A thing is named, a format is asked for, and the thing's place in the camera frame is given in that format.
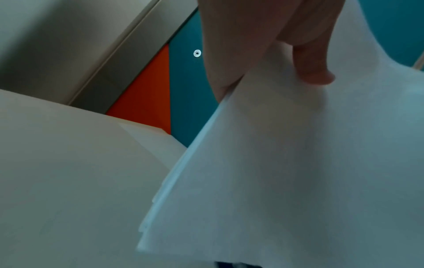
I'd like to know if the person's left hand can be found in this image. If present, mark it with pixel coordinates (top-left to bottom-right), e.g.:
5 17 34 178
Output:
198 0 346 104

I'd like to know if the stack of white paper sheets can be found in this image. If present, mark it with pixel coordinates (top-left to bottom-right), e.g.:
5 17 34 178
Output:
136 0 424 268

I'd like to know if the orange wall panel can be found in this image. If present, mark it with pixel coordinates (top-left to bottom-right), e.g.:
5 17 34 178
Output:
105 43 172 136

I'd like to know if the beige metal frame strip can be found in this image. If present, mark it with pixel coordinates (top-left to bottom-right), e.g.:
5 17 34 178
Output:
68 0 200 115

